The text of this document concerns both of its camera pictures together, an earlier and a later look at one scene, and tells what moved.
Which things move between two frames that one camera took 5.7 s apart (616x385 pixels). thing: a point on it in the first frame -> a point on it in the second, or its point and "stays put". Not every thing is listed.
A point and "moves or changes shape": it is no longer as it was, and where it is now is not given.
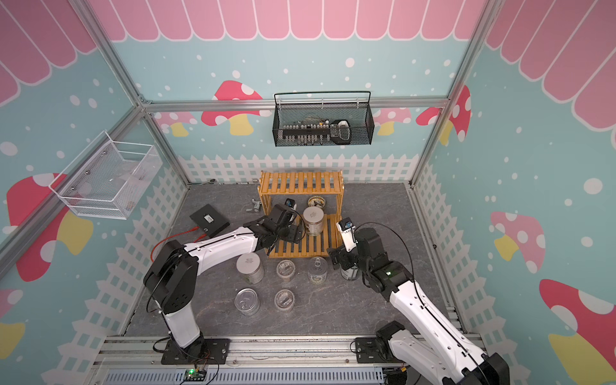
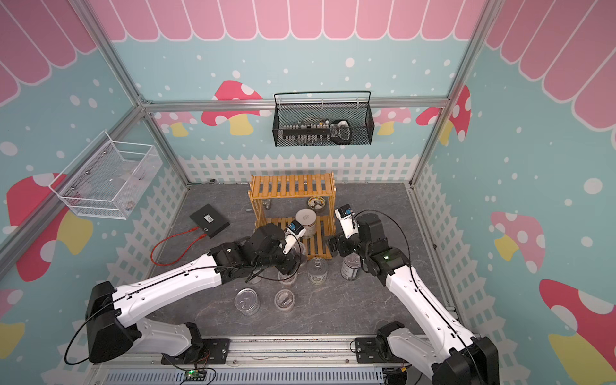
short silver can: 247,301 stays put
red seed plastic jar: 284,300 stays put
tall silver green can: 350,273 stays put
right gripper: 344,261 -> 343,249
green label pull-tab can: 318,270 stays put
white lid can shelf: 313,216 moves or changes shape
